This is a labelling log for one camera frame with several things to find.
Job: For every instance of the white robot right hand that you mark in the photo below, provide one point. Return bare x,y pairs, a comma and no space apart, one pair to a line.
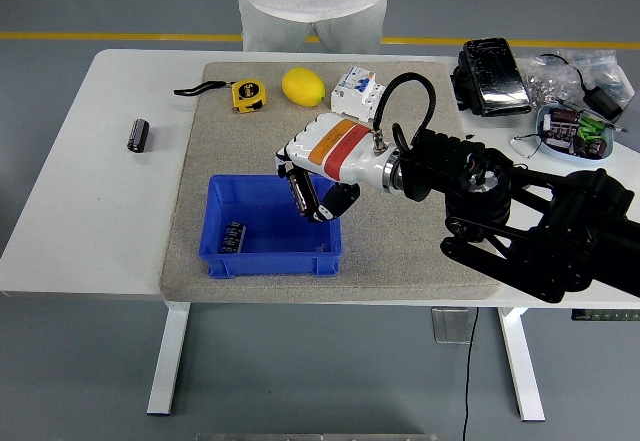
345,153

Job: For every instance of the dark brown cylindrical battery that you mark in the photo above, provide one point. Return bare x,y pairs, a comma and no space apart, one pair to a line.
138,136
564,117
233,237
304,195
559,137
592,147

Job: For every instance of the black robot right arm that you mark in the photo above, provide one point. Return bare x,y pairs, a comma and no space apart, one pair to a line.
525,221

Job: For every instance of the blue plastic box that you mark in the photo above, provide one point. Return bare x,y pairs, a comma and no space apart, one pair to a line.
270,261

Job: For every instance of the white circuit breaker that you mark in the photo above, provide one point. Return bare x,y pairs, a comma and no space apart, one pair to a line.
352,93

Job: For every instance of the yellow lemon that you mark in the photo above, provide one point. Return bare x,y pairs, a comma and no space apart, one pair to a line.
302,87

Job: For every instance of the yellow tape measure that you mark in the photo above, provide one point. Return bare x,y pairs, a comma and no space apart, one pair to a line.
248,96

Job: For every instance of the grey-brown mat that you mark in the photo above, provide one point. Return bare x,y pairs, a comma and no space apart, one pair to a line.
225,141

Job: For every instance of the black glossy handheld device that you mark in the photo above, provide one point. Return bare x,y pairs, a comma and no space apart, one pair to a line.
497,71

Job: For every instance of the silver floor plate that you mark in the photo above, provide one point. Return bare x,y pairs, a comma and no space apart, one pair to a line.
451,326

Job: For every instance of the clear bag of screws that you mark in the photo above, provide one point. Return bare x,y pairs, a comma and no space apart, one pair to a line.
550,78

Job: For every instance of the light blue tray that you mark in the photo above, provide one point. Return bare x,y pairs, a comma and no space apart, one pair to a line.
575,160

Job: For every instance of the green plastic parts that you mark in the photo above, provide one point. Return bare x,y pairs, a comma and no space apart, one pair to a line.
590,128

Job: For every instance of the thin black pen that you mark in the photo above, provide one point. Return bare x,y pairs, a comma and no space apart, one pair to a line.
607,123

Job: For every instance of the white table leg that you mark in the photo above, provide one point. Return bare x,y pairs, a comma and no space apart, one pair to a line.
525,371
170,361

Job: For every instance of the table control panel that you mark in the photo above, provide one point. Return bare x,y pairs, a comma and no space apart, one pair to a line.
605,315

